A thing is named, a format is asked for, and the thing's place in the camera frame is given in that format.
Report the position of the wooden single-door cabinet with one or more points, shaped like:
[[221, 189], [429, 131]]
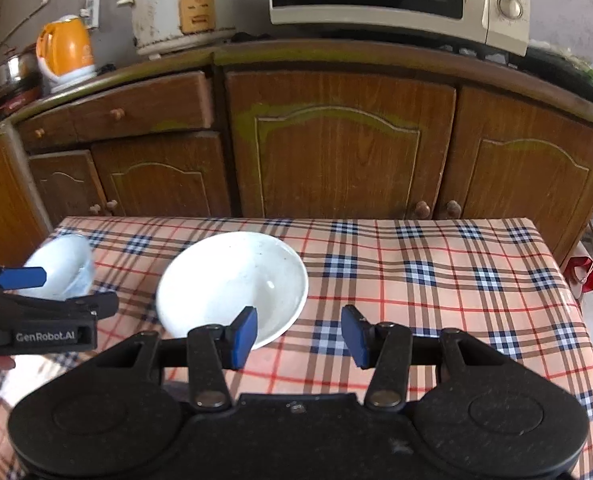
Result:
[[1, 200]]

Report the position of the red bag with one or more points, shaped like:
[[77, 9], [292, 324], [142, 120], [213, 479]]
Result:
[[583, 272]]

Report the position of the black flat appliance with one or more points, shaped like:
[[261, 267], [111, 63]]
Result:
[[561, 70]]

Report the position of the blue patterned white bowl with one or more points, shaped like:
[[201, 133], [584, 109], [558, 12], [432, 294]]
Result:
[[66, 257]]

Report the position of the red induction cooker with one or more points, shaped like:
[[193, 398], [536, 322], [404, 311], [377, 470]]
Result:
[[14, 103]]

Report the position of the wooden double-door cabinet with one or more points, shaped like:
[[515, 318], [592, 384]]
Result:
[[336, 160]]

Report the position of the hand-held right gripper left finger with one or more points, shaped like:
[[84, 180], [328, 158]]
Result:
[[244, 337]]

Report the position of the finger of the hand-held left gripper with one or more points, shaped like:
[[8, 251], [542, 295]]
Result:
[[101, 305], [24, 278]]

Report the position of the orange electric kettle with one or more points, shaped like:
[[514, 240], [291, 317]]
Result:
[[69, 50]]

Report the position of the plaid tablecloth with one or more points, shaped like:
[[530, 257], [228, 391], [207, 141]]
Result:
[[426, 270]]

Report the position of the plain white bowl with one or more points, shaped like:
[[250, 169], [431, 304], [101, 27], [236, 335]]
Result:
[[226, 280]]

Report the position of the wooden cabinet with drawers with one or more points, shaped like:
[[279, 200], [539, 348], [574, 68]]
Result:
[[151, 105]]

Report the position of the white rice cooker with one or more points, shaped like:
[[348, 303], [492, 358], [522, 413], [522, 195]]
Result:
[[166, 15]]

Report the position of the white wall power strip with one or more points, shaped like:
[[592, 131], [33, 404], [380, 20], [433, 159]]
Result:
[[92, 10]]

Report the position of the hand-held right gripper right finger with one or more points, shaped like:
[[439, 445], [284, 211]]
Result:
[[356, 337]]

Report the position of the steel cooking pot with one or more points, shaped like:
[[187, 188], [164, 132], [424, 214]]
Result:
[[11, 77]]

